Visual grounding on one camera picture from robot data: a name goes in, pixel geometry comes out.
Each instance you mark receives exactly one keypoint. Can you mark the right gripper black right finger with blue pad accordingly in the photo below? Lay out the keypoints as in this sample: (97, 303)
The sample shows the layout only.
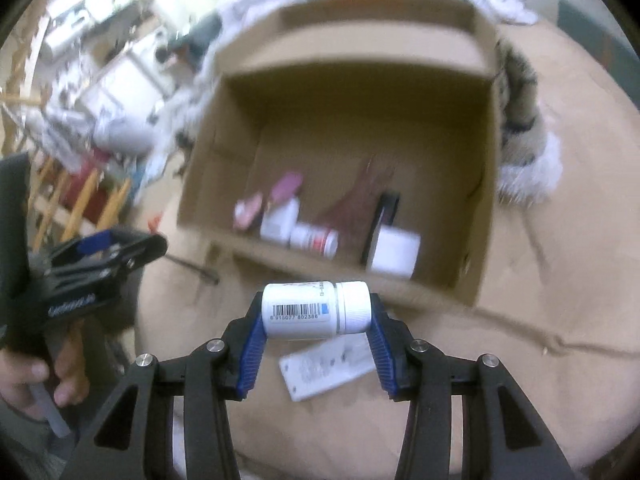
(504, 437)

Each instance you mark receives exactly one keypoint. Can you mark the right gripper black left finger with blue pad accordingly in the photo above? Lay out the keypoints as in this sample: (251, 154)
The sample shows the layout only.
(131, 436)

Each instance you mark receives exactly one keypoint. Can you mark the white remote control back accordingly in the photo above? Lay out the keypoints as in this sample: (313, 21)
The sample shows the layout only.
(326, 366)

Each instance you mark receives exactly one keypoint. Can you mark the white barcode pill bottle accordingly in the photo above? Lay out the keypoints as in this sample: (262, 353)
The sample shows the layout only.
(316, 310)

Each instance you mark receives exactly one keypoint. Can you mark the white pill bottle red stripe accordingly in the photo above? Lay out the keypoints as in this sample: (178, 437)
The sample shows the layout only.
(317, 239)

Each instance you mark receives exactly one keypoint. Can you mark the person's left hand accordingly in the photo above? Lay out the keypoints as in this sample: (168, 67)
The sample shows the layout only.
(19, 372)

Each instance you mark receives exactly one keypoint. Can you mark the wooden chair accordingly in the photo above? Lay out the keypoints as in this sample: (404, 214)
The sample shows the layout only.
(63, 206)

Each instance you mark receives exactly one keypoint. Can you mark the tan bed sheet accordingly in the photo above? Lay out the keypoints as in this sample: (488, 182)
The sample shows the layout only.
(559, 297)

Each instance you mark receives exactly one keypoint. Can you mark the white square box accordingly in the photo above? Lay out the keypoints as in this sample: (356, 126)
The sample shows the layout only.
(394, 252)

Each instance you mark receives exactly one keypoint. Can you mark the white earbuds case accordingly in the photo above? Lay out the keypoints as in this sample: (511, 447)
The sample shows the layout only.
(279, 222)

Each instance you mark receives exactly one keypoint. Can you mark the black rectangular lighter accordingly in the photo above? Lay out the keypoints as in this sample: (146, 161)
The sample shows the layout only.
(384, 215)

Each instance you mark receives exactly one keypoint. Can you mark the brown cardboard box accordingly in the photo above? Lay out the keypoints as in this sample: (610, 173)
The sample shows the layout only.
(360, 97)

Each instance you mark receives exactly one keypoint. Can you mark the green cushion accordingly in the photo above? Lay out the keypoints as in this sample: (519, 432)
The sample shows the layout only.
(618, 60)

